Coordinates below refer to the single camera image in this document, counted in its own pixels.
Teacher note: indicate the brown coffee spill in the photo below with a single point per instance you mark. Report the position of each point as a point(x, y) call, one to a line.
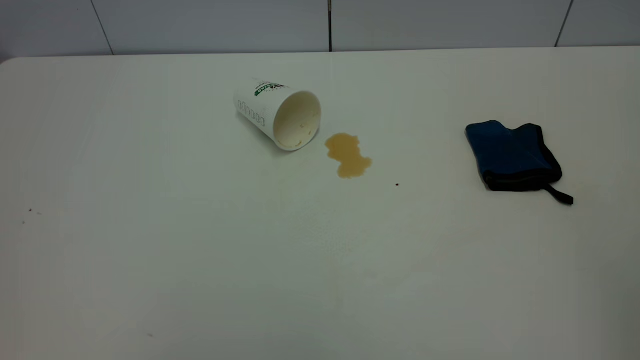
point(347, 157)

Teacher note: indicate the blue cloth with black trim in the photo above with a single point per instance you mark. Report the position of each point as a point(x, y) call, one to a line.
point(510, 155)

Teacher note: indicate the white paper coffee cup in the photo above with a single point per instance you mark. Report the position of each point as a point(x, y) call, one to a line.
point(260, 102)

